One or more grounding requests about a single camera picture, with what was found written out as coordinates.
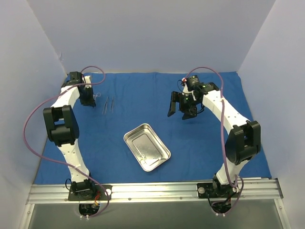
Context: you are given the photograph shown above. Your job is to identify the steel forceps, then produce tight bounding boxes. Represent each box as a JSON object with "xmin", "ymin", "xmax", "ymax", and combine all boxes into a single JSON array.
[
  {"xmin": 140, "ymin": 154, "xmax": 162, "ymax": 166},
  {"xmin": 93, "ymin": 93, "xmax": 102, "ymax": 100}
]

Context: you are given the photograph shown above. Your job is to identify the steel tweezers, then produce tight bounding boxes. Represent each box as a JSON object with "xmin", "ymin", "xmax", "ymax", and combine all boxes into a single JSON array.
[
  {"xmin": 102, "ymin": 97, "xmax": 109, "ymax": 115},
  {"xmin": 110, "ymin": 96, "xmax": 114, "ymax": 113}
]

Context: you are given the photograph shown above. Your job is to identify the stainless steel instrument tray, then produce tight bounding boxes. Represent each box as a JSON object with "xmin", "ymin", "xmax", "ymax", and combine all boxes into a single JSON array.
[{"xmin": 123, "ymin": 124, "xmax": 171, "ymax": 172}]

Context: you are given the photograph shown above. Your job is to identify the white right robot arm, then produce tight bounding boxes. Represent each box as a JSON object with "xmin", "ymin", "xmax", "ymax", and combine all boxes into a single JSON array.
[{"xmin": 168, "ymin": 78, "xmax": 261, "ymax": 197}]

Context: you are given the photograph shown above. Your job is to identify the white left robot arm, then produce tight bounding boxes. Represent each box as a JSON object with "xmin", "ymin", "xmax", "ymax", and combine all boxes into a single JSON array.
[{"xmin": 43, "ymin": 72, "xmax": 171, "ymax": 200}]

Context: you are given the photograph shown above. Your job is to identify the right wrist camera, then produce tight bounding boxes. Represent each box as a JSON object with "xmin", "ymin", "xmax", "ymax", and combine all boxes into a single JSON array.
[{"xmin": 185, "ymin": 75, "xmax": 201, "ymax": 91}]

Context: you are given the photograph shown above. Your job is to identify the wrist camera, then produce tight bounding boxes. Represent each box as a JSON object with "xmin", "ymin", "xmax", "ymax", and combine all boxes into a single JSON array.
[
  {"xmin": 67, "ymin": 72, "xmax": 91, "ymax": 85},
  {"xmin": 185, "ymin": 75, "xmax": 201, "ymax": 91}
]

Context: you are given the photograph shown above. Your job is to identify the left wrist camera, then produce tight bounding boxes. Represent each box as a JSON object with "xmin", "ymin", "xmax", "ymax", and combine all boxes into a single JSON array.
[{"xmin": 67, "ymin": 72, "xmax": 91, "ymax": 85}]

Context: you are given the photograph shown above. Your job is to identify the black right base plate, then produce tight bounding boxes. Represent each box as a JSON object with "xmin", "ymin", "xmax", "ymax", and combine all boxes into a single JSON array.
[{"xmin": 197, "ymin": 182, "xmax": 240, "ymax": 199}]

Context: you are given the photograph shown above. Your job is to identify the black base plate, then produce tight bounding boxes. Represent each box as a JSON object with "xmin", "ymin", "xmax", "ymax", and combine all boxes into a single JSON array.
[
  {"xmin": 197, "ymin": 182, "xmax": 240, "ymax": 199},
  {"xmin": 68, "ymin": 185, "xmax": 112, "ymax": 201}
]

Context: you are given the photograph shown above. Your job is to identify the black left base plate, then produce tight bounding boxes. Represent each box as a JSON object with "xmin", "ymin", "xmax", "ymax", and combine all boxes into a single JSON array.
[{"xmin": 68, "ymin": 185, "xmax": 112, "ymax": 201}]

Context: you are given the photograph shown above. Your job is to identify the aluminium front rail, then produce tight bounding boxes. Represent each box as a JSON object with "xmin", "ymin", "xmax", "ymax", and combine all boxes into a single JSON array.
[{"xmin": 27, "ymin": 177, "xmax": 284, "ymax": 204}]

